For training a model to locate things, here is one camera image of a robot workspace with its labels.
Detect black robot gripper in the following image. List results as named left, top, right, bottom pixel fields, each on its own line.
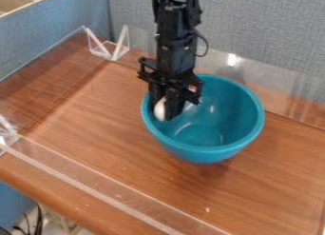
left=139, top=35, right=204, bottom=120

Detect white brown toy mushroom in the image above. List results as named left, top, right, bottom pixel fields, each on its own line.
left=154, top=96, right=171, bottom=121

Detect blue plastic bowl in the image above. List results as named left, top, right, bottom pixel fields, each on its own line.
left=142, top=73, right=266, bottom=164

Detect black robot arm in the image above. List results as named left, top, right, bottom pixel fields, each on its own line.
left=139, top=0, right=207, bottom=121

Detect clear acrylic back barrier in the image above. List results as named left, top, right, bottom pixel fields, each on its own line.
left=126, top=27, right=325, bottom=104

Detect clear acrylic barrier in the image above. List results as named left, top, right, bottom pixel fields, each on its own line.
left=126, top=27, right=325, bottom=104
left=0, top=115, right=230, bottom=235

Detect clear acrylic front barrier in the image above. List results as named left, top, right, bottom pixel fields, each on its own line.
left=0, top=115, right=230, bottom=235

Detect blue partition with wooden shelf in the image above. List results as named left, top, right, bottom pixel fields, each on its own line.
left=0, top=0, right=111, bottom=81

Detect clear acrylic corner bracket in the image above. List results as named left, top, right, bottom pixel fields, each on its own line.
left=86, top=26, right=131, bottom=61

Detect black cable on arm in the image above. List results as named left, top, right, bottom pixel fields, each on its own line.
left=188, top=26, right=211, bottom=58

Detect black cables under table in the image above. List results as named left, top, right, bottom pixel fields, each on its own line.
left=0, top=204, right=45, bottom=235

